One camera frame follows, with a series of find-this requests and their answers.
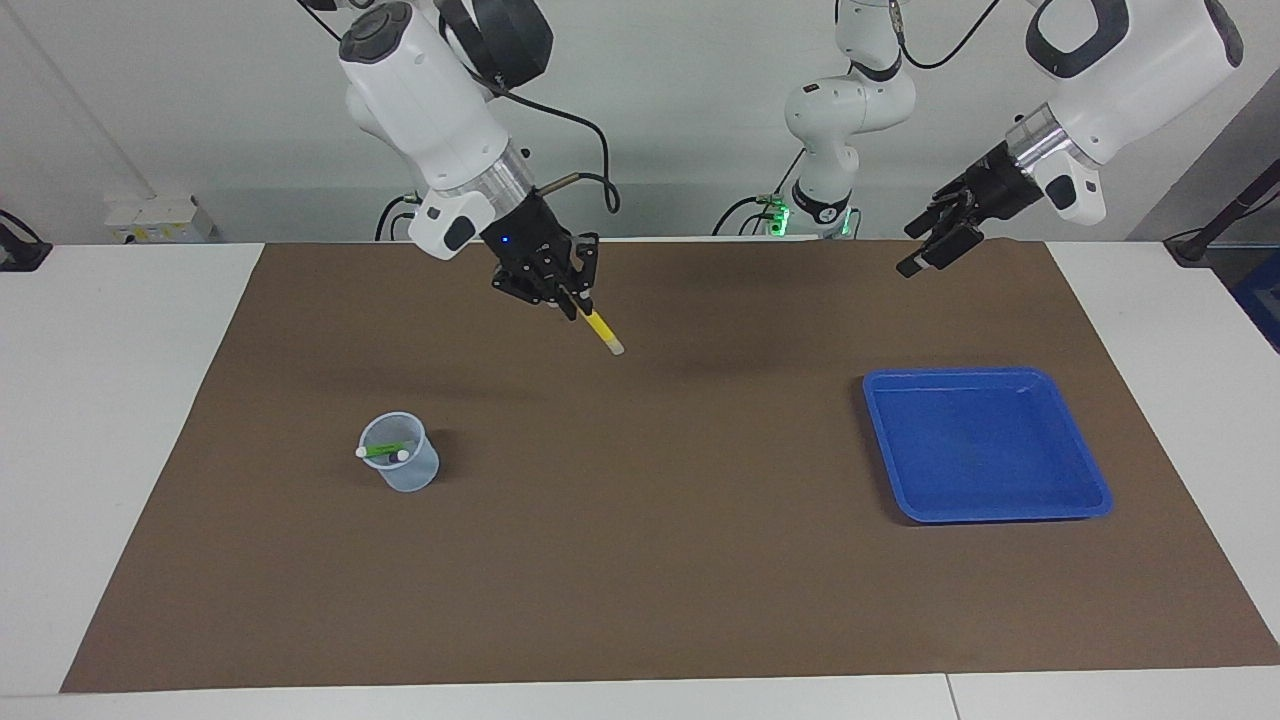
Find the blue box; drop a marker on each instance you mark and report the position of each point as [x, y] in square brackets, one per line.
[1262, 300]

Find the black clamp mount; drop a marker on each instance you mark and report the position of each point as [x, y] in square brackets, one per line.
[20, 250]

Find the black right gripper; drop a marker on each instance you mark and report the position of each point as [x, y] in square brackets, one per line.
[525, 245]

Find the clear plastic cup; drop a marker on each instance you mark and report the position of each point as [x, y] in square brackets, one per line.
[408, 475]

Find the blue plastic tray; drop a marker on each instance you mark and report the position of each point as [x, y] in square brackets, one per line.
[985, 445]

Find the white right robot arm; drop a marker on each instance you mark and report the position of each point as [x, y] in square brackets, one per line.
[420, 100]

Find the black stand pole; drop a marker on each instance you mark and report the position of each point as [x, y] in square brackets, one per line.
[1225, 220]

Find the brown table mat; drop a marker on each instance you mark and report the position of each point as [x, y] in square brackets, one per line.
[650, 550]

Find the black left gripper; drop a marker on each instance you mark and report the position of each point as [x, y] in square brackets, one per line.
[995, 190]

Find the white power strip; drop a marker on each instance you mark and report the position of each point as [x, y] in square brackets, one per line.
[160, 220]

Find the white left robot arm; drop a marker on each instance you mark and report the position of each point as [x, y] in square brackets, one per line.
[1130, 60]

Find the green pen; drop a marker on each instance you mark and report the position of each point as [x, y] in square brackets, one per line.
[385, 449]

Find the yellow pen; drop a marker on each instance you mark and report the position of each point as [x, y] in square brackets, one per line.
[603, 332]

